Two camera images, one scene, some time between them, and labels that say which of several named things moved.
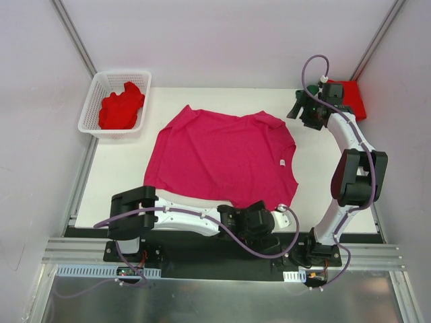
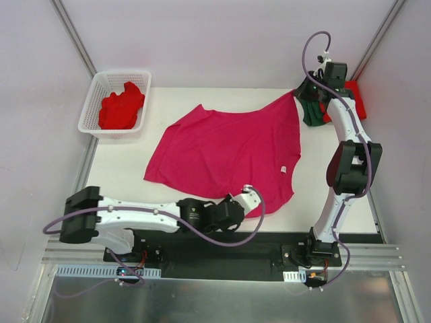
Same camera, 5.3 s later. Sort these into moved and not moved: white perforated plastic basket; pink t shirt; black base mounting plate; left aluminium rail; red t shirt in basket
Moved: pink t shirt
Not moved: left aluminium rail; red t shirt in basket; black base mounting plate; white perforated plastic basket
